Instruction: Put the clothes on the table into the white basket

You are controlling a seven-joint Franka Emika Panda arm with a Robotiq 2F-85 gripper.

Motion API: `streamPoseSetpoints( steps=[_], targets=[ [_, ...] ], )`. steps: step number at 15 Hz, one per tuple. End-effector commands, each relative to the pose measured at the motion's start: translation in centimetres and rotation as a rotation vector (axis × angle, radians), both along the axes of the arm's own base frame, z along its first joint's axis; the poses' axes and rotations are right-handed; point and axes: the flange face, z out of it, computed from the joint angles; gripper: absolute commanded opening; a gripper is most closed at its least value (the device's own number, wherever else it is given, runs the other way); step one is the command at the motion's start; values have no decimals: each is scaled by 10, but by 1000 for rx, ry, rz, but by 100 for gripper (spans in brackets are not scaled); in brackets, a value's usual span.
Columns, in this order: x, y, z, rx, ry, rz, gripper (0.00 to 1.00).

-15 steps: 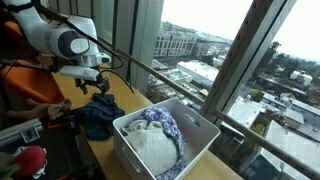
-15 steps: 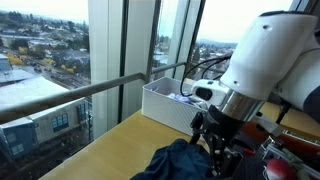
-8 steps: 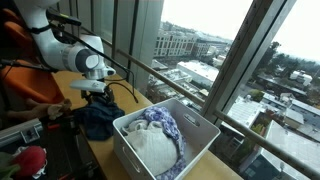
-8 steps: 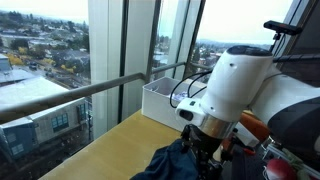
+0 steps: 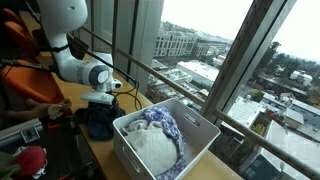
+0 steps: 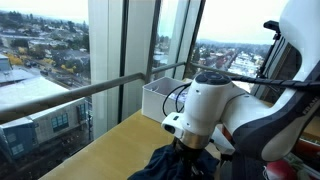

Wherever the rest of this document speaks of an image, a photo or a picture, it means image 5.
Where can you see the dark navy garment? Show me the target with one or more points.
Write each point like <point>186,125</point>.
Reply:
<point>99,119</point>

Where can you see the red plush toy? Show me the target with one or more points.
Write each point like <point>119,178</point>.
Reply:
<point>30,160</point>

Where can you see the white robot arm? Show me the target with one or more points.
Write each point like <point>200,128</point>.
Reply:
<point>58,18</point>

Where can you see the black laptop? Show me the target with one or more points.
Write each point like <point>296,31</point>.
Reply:
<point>78,48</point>

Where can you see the black camera tripod arm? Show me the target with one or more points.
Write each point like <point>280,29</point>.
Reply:
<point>15,63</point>

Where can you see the purple white floral garment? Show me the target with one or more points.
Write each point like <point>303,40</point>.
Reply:
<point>158,142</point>

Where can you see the metal window handrail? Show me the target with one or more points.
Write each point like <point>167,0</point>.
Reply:
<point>278,152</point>

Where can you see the orange chair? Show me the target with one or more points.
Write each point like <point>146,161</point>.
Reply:
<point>28,83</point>

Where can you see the white plastic basket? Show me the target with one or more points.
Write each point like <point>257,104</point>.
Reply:
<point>198,132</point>

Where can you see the brown plush toy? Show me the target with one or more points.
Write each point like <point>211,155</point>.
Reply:
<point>50,110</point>

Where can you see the silver aluminium frame rail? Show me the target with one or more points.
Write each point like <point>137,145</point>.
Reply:
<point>27,132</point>

